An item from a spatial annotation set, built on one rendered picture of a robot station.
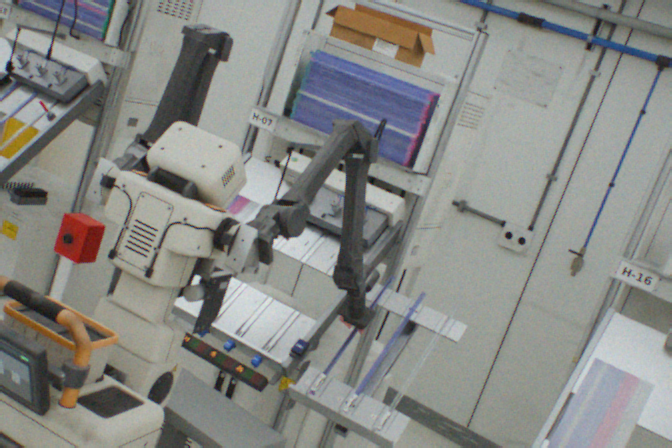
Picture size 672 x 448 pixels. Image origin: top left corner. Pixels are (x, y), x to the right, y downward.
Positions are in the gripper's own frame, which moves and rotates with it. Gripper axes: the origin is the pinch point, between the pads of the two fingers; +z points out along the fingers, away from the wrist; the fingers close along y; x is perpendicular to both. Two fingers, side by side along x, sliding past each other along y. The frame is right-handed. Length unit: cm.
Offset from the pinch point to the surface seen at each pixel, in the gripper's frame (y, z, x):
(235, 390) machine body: 43, 55, 13
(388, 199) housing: 19, 3, -54
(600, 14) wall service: -1, 23, -222
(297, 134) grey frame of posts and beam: 62, -2, -62
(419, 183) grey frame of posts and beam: 10, -4, -61
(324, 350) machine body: 24, 56, -18
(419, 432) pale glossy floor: 3, 187, -70
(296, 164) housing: 57, 5, -54
